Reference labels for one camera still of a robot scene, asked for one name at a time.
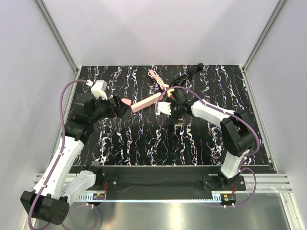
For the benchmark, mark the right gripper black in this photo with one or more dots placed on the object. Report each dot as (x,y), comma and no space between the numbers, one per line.
(173,104)

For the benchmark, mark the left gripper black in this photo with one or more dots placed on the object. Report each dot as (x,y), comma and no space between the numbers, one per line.
(120,109)

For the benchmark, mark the black cube plug adapter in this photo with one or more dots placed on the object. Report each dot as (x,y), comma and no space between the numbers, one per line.
(176,120)

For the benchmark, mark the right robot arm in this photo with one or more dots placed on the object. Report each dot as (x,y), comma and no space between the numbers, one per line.
(239,136)

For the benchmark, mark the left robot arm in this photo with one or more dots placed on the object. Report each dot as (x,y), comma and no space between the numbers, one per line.
(51,198)

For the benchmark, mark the cream power strip red sockets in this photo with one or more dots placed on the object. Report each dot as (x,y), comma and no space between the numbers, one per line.
(170,98)

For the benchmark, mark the pink power strip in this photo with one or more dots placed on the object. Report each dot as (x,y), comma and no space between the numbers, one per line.
(145,103)

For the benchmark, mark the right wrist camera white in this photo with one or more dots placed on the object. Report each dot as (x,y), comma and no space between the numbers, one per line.
(164,107)

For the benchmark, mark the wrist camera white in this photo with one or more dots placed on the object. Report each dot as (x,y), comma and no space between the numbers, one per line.
(98,89)
(164,107)

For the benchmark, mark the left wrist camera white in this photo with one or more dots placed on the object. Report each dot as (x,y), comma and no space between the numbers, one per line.
(98,89)

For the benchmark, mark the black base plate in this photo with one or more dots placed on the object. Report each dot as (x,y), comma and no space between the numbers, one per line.
(166,183)

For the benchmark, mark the aluminium frame post right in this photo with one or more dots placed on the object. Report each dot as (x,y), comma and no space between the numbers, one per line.
(264,33)

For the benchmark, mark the aluminium frame post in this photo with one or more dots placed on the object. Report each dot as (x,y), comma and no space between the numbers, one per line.
(264,33)
(58,38)

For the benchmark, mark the aluminium frame post left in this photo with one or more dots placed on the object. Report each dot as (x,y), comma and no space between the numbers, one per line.
(58,38)

